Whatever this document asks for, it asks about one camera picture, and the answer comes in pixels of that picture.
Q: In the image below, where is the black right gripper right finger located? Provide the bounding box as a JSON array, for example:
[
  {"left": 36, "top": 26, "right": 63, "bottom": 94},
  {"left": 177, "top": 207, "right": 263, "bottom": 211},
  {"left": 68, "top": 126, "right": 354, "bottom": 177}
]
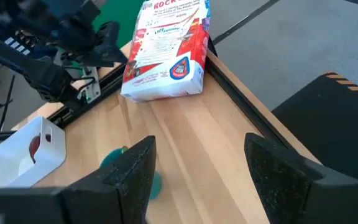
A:
[{"left": 244, "top": 133, "right": 358, "bottom": 224}]

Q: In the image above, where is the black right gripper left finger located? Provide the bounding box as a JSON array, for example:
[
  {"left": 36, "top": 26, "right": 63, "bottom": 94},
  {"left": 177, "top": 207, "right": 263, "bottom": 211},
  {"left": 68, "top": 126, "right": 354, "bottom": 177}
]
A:
[{"left": 61, "top": 135, "right": 157, "bottom": 224}]

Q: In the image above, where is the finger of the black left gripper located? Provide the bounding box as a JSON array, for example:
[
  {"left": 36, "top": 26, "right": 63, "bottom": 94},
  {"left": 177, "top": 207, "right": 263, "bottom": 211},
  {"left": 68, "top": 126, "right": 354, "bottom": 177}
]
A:
[{"left": 84, "top": 21, "right": 129, "bottom": 68}]

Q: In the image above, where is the green plastic cup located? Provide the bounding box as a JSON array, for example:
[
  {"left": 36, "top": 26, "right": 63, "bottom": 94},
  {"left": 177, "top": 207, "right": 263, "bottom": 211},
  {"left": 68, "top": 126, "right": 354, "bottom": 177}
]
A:
[{"left": 99, "top": 146, "right": 163, "bottom": 200}]

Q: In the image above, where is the red and white cereal box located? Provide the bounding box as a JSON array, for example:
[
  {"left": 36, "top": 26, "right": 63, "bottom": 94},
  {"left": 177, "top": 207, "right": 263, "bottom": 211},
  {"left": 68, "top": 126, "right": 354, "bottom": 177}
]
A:
[{"left": 120, "top": 0, "right": 212, "bottom": 103}]

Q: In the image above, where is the green floor mat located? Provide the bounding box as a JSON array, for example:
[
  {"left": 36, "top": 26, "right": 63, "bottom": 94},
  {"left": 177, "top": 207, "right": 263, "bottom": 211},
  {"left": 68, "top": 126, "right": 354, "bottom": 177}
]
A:
[{"left": 92, "top": 0, "right": 145, "bottom": 48}]

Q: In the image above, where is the black mat with orange stripes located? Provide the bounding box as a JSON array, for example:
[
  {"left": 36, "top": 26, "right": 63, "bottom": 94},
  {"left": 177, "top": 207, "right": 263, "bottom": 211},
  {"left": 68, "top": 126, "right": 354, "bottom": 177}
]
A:
[{"left": 272, "top": 72, "right": 358, "bottom": 184}]

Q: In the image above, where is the white plastic bin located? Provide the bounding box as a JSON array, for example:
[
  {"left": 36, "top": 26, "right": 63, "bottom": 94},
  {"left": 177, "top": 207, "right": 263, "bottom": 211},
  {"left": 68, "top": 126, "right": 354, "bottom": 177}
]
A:
[{"left": 0, "top": 116, "right": 67, "bottom": 189}]

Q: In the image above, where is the silver mounting bracket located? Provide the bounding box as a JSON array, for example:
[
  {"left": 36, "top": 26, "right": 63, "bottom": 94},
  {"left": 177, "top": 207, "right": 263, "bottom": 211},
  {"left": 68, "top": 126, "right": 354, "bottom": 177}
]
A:
[{"left": 79, "top": 67, "right": 102, "bottom": 104}]

